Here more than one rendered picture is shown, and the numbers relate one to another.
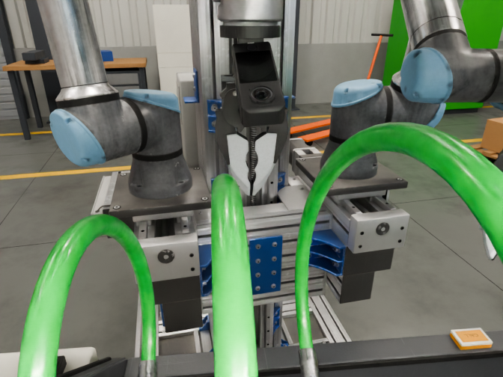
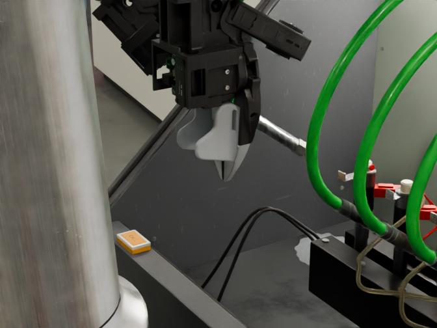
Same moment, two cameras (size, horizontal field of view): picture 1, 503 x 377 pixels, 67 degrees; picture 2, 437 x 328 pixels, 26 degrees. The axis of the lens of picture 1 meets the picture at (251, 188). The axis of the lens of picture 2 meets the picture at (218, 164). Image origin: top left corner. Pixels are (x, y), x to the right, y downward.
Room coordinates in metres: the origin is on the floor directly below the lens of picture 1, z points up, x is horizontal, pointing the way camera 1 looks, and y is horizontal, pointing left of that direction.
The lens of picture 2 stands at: (0.88, 0.81, 1.59)
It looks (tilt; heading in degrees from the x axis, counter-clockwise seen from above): 23 degrees down; 244
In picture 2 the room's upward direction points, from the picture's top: straight up
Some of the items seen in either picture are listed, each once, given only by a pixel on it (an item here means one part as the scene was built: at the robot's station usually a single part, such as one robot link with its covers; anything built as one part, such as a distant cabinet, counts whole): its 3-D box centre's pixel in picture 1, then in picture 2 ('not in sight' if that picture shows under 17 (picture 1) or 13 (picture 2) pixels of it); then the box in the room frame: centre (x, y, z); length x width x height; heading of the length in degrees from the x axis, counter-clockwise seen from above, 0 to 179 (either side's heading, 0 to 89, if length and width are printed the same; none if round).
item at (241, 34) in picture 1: (249, 77); (207, 40); (0.49, 0.00, 1.35); 0.09 x 0.08 x 0.12; 5
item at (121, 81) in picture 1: (86, 91); not in sight; (5.05, 2.17, 0.52); 1.60 x 0.70 x 1.03; 103
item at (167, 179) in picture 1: (159, 167); not in sight; (0.84, 0.22, 1.09); 0.15 x 0.15 x 0.10
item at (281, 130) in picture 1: (268, 129); not in sight; (0.46, -0.02, 1.29); 0.05 x 0.02 x 0.09; 95
